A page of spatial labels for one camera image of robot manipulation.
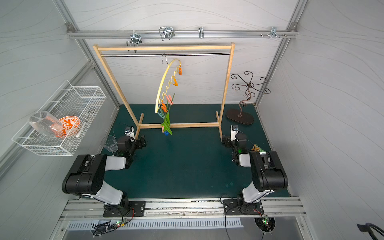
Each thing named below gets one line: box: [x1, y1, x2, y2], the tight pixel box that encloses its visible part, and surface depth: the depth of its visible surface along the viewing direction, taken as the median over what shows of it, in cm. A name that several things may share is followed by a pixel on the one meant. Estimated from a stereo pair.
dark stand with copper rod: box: [226, 71, 271, 125], surface depth 96 cm
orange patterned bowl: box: [50, 116, 82, 139], surface depth 67 cm
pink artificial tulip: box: [165, 93, 176, 112], surface depth 80 cm
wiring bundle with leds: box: [92, 208, 135, 238], surface depth 69 cm
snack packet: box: [251, 144, 261, 152], surface depth 95 cm
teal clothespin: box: [157, 108, 165, 119], surface depth 75 cm
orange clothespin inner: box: [161, 100, 168, 113], surface depth 78 cm
